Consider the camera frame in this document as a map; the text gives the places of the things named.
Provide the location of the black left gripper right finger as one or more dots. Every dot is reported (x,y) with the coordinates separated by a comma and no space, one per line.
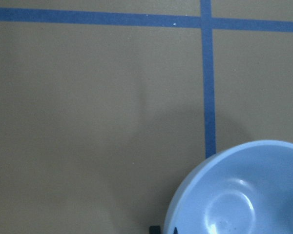
(175,230)

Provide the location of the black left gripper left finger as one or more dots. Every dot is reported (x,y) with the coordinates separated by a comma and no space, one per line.
(156,229)

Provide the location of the blue ceramic bowl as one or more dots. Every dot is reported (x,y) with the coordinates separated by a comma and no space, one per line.
(247,189)

